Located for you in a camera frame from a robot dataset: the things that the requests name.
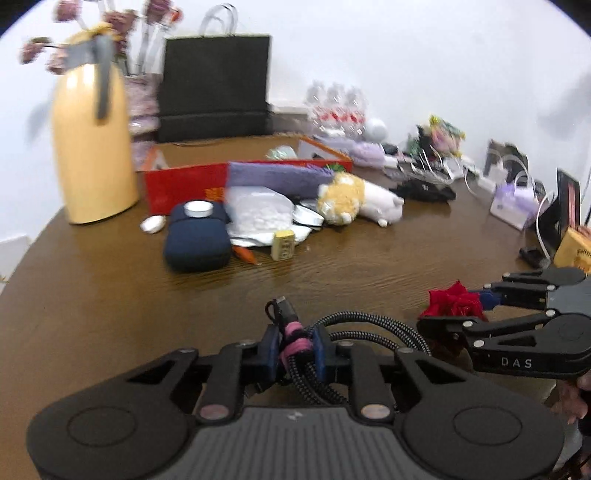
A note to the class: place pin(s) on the snack bag pink yellow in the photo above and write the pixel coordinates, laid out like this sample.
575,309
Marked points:
446,139

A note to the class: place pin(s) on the red fabric rose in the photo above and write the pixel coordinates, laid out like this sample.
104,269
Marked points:
455,301

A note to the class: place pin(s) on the navy blue pouch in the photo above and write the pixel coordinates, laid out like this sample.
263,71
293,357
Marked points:
197,244

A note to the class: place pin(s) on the black paper shopping bag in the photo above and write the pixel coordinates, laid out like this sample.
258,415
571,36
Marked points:
214,84

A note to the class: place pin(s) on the bubble wrap packet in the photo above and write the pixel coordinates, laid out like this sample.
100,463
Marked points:
282,153

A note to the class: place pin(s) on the white round lid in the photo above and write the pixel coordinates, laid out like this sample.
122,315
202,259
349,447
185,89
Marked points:
198,209

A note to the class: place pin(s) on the black cloth glove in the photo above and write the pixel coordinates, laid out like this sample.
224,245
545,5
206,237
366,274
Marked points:
422,191

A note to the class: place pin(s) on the white cloth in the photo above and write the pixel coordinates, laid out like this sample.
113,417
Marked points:
263,238

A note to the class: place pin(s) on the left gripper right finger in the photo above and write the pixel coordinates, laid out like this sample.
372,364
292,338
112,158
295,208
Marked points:
356,367

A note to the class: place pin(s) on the water bottle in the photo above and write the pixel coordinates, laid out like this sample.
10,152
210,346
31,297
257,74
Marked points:
317,112
335,110
356,108

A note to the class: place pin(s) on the water bottle middle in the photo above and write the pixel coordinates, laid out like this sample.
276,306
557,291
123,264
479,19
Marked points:
335,110

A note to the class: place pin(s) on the yellow thermos jug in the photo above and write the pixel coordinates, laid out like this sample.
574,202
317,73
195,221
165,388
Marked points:
91,139

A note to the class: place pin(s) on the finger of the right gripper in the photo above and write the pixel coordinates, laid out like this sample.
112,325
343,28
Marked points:
532,296
524,337

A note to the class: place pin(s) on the lilac fluffy scrunchie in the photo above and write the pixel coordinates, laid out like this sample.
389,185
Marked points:
368,155

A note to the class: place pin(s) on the white round speaker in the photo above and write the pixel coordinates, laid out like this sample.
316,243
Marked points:
375,130

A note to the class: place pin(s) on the water bottle left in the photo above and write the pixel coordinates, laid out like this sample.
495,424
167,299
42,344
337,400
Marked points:
317,112

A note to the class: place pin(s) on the small yellow cube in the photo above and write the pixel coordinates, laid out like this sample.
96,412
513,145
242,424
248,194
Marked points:
283,245

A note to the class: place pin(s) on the red cardboard box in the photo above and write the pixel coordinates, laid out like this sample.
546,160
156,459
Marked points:
182,171

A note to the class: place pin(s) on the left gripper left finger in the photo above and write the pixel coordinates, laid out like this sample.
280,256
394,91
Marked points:
238,368

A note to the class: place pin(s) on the purple knitted cloth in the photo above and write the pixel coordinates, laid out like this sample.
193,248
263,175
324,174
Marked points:
295,182

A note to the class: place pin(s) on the small white bottle cap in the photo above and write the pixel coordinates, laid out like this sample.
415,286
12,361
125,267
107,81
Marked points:
153,224

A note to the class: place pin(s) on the white purple gift box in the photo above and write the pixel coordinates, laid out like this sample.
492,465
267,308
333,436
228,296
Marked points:
514,205

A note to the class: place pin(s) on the yellow white plush toy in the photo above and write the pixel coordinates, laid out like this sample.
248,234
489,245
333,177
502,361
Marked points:
349,196

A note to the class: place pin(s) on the dried pink rose bouquet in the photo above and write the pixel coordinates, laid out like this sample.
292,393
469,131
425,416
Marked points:
136,34

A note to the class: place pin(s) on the water bottle right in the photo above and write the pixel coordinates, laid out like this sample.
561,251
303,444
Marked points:
356,108

